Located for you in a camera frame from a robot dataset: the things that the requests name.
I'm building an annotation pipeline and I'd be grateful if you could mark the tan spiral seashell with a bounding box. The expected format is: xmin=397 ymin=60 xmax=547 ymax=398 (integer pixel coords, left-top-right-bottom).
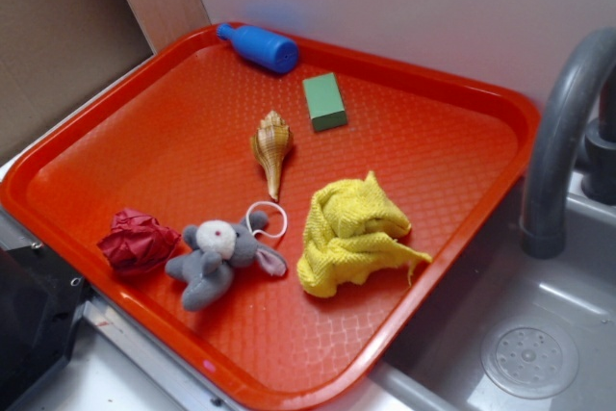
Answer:
xmin=250 ymin=111 xmax=294 ymax=202

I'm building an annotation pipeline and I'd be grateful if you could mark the grey toy faucet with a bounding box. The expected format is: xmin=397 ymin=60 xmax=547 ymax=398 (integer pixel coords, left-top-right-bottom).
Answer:
xmin=520 ymin=27 xmax=615 ymax=259

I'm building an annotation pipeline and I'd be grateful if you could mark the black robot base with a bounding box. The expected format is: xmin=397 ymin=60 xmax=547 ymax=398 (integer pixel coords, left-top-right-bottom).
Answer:
xmin=1 ymin=246 xmax=88 ymax=410

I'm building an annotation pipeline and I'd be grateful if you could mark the orange plastic tray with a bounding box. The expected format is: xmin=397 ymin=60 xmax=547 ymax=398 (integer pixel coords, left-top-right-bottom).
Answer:
xmin=1 ymin=28 xmax=539 ymax=410

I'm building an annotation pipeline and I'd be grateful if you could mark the dark grey faucet handle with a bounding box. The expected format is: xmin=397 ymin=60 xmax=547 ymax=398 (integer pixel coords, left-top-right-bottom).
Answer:
xmin=581 ymin=71 xmax=615 ymax=206

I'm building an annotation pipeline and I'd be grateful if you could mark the grey plastic sink basin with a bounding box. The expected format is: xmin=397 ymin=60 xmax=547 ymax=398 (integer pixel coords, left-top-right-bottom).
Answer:
xmin=370 ymin=174 xmax=616 ymax=411

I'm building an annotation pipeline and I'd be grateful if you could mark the yellow crumpled cloth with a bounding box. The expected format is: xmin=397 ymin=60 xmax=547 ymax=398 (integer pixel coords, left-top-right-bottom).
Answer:
xmin=296 ymin=171 xmax=433 ymax=298

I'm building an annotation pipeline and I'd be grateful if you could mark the brown cardboard panel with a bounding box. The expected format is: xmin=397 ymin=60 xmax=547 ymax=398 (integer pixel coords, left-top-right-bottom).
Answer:
xmin=1 ymin=0 xmax=209 ymax=163

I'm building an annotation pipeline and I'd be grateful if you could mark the green rectangular block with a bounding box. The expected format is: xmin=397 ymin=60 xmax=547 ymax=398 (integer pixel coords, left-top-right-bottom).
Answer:
xmin=302 ymin=73 xmax=347 ymax=132

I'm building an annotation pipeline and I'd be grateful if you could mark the grey plush toy animal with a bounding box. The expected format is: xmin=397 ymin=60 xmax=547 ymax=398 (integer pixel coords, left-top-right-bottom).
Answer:
xmin=165 ymin=201 xmax=288 ymax=312

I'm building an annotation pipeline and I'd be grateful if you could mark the blue plastic bottle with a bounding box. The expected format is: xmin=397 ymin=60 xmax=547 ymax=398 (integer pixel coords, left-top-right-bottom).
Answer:
xmin=216 ymin=23 xmax=299 ymax=74

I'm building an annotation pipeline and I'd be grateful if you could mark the red crumpled paper ball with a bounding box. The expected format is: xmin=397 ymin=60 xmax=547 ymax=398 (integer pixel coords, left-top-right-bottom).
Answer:
xmin=96 ymin=208 xmax=181 ymax=277

